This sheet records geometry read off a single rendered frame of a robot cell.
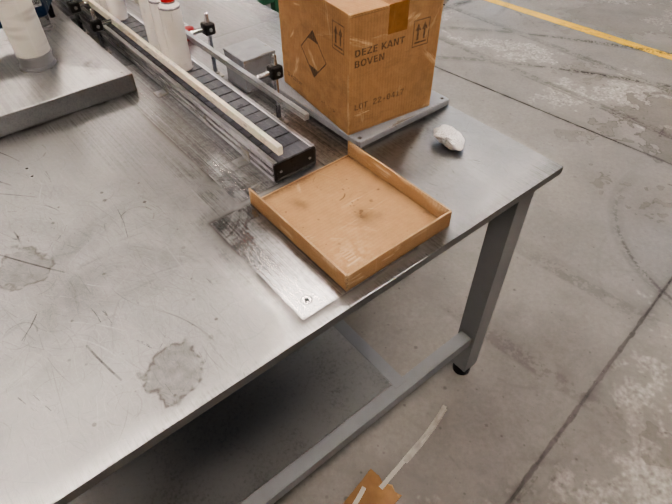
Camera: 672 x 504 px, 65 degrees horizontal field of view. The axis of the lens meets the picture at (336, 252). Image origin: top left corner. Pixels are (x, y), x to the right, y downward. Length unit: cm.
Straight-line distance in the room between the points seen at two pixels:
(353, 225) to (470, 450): 91
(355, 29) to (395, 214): 37
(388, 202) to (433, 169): 16
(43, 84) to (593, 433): 181
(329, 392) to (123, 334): 73
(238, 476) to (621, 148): 237
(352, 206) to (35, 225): 62
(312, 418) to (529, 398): 73
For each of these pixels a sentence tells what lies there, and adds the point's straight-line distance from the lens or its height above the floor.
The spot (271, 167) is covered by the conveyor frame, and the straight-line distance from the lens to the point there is 111.
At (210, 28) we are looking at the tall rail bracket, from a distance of 150.
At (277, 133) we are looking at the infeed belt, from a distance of 119.
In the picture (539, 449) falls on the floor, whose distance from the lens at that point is 177.
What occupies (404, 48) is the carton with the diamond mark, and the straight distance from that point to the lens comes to 122.
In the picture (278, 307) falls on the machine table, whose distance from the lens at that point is 90.
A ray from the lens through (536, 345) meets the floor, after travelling 197.
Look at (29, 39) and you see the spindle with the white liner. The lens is 159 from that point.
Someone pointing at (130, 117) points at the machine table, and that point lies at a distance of 143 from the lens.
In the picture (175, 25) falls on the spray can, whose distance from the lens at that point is 142.
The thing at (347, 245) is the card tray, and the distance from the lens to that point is 98.
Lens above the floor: 153
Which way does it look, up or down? 46 degrees down
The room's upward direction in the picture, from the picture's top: straight up
